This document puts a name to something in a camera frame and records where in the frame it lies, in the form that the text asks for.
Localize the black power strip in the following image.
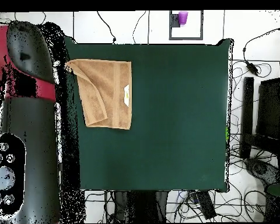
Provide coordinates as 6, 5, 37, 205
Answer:
195, 190, 217, 221

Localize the black stand base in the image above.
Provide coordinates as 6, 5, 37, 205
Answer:
239, 76, 280, 160

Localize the black power adapter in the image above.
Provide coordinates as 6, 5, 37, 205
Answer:
245, 61, 260, 76

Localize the tan terry towel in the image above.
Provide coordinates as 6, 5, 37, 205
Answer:
64, 58, 133, 131

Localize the purple plastic cup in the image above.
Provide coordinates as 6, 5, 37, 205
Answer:
177, 10, 189, 26

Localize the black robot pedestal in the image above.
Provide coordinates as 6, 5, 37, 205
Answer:
113, 190, 170, 223

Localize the dark pedestal foot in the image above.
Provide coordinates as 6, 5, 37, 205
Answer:
244, 157, 280, 187

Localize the grey square floor frame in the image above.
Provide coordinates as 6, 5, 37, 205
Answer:
169, 10, 204, 41

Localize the dark green table cloth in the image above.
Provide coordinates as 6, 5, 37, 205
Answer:
60, 36, 234, 193

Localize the large black box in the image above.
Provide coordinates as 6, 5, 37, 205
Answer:
255, 77, 280, 141

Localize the black cable with plug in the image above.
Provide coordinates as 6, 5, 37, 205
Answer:
96, 10, 117, 44

